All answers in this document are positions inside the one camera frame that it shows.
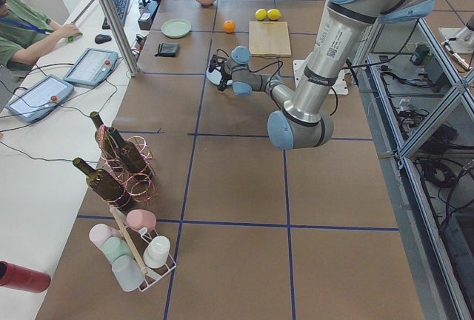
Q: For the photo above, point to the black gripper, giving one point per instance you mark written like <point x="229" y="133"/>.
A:
<point x="222" y="80"/>

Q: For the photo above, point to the orange fruit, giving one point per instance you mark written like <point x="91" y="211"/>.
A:
<point x="229" y="26"/>

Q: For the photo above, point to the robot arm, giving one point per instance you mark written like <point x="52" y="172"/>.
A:
<point x="300" y="121"/>

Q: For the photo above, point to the light green plate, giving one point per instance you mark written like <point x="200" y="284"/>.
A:
<point x="176" y="28"/>

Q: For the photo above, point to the folded grey cloth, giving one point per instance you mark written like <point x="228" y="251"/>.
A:
<point x="165" y="49"/>

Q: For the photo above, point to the wooden cutting board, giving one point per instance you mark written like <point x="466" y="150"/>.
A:
<point x="269" y="39"/>

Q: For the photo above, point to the yellow lemon outer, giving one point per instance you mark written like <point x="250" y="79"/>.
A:
<point x="261" y="14"/>

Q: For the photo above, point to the yellow lemon near board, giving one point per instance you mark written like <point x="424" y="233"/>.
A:
<point x="274" y="14"/>

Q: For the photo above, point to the black keyboard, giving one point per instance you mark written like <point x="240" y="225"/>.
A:
<point x="122" y="8"/>

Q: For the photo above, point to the black computer mouse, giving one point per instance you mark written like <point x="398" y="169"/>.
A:
<point x="102" y="38"/>

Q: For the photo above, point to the teach pendant tablet far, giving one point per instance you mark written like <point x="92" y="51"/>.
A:
<point x="92" y="67"/>

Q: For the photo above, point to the teach pendant tablet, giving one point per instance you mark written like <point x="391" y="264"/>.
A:
<point x="41" y="99"/>
<point x="92" y="67"/>

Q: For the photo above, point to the dark wine bottle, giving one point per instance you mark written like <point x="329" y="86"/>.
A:
<point x="101" y="137"/>
<point x="105" y="185"/>
<point x="130" y="156"/>

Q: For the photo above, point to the teach pendant tablet near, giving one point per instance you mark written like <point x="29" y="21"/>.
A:
<point x="41" y="99"/>

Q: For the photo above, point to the person in green shirt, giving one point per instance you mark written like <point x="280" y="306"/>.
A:
<point x="27" y="35"/>

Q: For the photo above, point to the white cup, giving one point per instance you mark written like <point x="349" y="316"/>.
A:
<point x="156" y="253"/>

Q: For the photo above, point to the pale pink cup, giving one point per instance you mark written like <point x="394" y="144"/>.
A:
<point x="99" y="233"/>

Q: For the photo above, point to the pale green cup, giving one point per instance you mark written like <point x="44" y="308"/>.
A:
<point x="115" y="247"/>

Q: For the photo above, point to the pale grey cup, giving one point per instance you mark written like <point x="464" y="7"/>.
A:
<point x="127" y="273"/>

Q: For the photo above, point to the red cylinder bottle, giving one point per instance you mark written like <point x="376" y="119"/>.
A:
<point x="17" y="277"/>

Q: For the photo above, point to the copper wire bottle rack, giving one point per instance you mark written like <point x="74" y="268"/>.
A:
<point x="141" y="191"/>

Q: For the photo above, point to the aluminium frame post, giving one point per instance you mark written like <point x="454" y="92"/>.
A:
<point x="119" y="35"/>

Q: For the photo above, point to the white wire cup rack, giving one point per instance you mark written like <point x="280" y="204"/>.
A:
<point x="138" y="242"/>

